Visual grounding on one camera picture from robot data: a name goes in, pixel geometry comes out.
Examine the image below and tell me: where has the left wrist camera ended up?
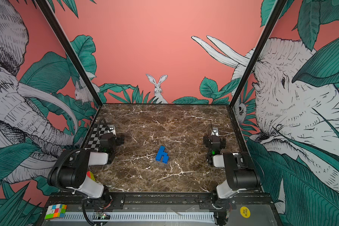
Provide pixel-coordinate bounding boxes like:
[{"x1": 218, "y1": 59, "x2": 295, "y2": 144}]
[{"x1": 108, "y1": 125, "x2": 116, "y2": 136}]

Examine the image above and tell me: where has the small green circuit board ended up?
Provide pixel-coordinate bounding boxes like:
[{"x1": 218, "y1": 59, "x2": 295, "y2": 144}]
[{"x1": 97, "y1": 213, "x2": 111, "y2": 220}]

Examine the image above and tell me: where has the black front frame rail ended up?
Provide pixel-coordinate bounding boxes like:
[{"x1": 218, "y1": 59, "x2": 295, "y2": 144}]
[{"x1": 45, "y1": 192, "x2": 275, "y2": 211}]

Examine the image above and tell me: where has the checkerboard calibration board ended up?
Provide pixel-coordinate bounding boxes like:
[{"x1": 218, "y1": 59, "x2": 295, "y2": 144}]
[{"x1": 83, "y1": 123, "x2": 109, "y2": 151}]

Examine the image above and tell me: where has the long blue lego brick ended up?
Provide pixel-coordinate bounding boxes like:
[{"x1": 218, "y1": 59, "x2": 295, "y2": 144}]
[{"x1": 155, "y1": 146, "x2": 169, "y2": 164}]

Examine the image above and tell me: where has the yellow round sticker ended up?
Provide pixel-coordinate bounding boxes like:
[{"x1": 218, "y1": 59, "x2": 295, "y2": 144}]
[{"x1": 240, "y1": 206, "x2": 250, "y2": 218}]

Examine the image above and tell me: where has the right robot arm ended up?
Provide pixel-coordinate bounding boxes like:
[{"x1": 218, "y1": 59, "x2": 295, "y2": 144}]
[{"x1": 203, "y1": 135, "x2": 260, "y2": 199}]

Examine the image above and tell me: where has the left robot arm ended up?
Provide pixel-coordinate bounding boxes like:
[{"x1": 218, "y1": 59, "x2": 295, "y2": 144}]
[{"x1": 47, "y1": 132, "x2": 124, "y2": 199}]

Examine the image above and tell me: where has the white slotted cable duct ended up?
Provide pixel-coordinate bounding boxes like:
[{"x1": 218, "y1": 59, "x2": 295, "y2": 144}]
[{"x1": 59, "y1": 211, "x2": 215, "y2": 222}]

